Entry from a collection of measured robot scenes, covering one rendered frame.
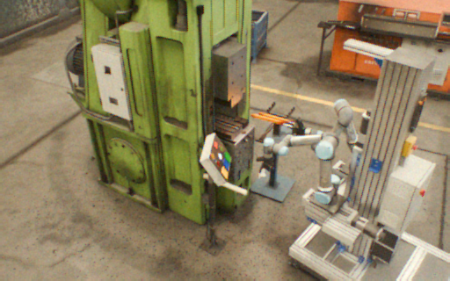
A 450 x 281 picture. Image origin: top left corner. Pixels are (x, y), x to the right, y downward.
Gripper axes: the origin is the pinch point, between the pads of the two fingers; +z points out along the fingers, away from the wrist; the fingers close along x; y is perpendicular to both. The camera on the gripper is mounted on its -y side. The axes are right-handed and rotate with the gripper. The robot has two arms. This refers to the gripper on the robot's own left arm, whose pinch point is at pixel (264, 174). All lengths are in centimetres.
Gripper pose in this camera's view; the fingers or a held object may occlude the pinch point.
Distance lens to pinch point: 338.4
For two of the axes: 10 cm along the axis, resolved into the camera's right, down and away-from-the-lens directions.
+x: 6.6, -4.4, 6.1
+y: 7.5, 3.8, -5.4
